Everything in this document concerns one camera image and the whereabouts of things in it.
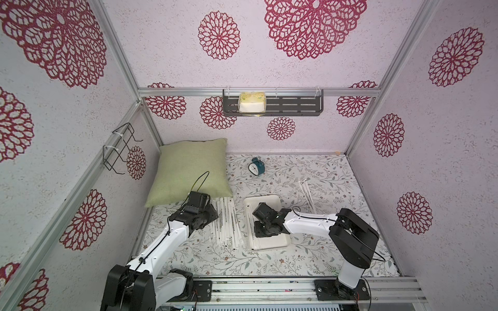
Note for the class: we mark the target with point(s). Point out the dark metal wall shelf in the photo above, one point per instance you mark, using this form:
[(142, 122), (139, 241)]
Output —
[(278, 106)]

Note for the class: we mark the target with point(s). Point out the black wire wall rack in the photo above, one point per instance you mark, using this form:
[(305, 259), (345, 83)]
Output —
[(112, 153)]

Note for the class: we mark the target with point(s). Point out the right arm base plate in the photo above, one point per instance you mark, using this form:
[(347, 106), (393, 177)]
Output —
[(333, 290)]

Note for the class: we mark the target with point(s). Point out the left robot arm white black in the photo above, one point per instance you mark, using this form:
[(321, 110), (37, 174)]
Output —
[(137, 285)]

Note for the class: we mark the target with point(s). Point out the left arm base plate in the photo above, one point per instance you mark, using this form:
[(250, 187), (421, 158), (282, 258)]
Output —
[(195, 291)]

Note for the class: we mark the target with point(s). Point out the green pillow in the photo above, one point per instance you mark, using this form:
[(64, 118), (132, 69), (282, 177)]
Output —
[(190, 165)]

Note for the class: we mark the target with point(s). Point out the white storage tray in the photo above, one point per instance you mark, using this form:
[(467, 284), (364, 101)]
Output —
[(269, 243)]

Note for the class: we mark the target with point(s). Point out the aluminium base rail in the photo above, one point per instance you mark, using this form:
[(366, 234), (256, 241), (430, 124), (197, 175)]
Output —
[(300, 291)]

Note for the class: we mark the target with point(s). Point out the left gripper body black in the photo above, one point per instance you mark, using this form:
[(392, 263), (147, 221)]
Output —
[(207, 215)]

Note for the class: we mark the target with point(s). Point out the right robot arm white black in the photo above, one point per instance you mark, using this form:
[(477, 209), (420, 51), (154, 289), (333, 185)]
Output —
[(353, 237)]

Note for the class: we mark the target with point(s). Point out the straw group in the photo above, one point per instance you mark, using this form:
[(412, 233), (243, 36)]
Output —
[(307, 196), (310, 194)]

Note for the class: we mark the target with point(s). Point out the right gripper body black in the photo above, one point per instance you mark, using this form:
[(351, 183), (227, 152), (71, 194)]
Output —
[(260, 219)]

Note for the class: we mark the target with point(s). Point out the teal alarm clock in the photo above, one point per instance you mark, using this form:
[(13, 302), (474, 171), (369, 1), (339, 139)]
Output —
[(256, 166)]

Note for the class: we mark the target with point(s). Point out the straw pile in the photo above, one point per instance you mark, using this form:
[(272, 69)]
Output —
[(233, 223), (218, 231), (222, 221), (249, 223), (229, 239)]

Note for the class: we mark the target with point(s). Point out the yellow sponge block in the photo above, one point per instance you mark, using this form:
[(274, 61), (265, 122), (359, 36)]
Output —
[(252, 103)]

